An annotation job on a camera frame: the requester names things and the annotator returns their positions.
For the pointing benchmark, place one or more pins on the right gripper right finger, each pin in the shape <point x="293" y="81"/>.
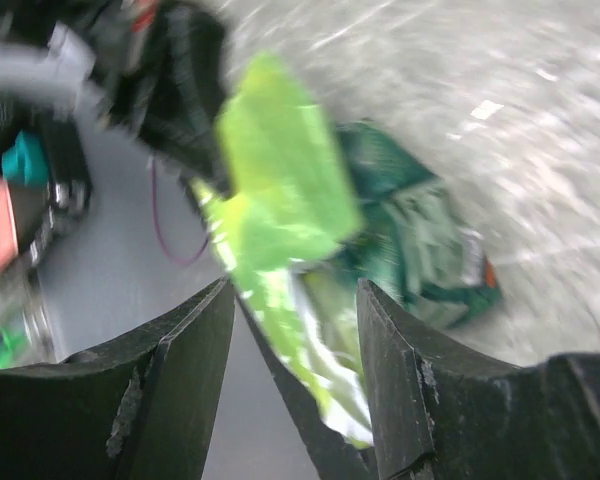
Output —
<point x="441" y="410"/>

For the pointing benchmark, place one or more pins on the green litter bag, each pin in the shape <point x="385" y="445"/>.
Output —
<point x="317" y="206"/>

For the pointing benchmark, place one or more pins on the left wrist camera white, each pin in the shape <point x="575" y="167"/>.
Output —
<point x="57" y="75"/>

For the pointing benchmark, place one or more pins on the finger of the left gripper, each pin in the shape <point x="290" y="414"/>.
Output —
<point x="170" y="99"/>

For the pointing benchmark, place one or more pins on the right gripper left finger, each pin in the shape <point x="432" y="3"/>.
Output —
<point x="140" y="406"/>

